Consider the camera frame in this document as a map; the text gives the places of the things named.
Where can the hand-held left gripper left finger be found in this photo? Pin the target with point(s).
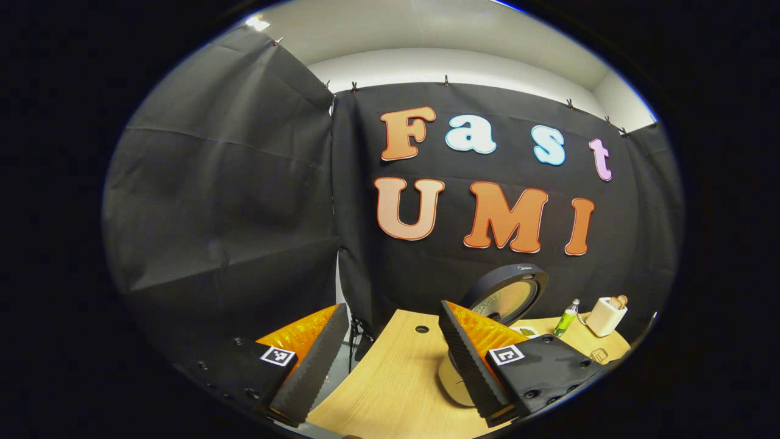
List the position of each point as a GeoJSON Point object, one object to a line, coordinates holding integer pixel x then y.
{"type": "Point", "coordinates": [317, 372]}

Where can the white toaster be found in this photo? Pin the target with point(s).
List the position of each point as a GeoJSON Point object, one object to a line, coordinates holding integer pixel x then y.
{"type": "Point", "coordinates": [603, 320]}

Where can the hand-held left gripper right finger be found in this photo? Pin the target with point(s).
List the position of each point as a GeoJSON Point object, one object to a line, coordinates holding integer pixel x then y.
{"type": "Point", "coordinates": [469, 366]}

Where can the green drink bottle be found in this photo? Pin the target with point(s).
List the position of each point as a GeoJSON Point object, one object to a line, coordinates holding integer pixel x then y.
{"type": "Point", "coordinates": [567, 320]}

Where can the white rice cooker dark lid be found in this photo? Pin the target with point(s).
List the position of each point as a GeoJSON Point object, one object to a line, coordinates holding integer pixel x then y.
{"type": "Point", "coordinates": [509, 299]}

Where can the black backdrop cloth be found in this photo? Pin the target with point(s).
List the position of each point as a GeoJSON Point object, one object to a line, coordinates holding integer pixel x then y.
{"type": "Point", "coordinates": [213, 213]}

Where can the clear chopstick holder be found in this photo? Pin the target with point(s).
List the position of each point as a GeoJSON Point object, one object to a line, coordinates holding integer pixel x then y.
{"type": "Point", "coordinates": [599, 356]}

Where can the black tripod stand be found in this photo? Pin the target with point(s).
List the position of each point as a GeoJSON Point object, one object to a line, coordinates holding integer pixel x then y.
{"type": "Point", "coordinates": [359, 341]}

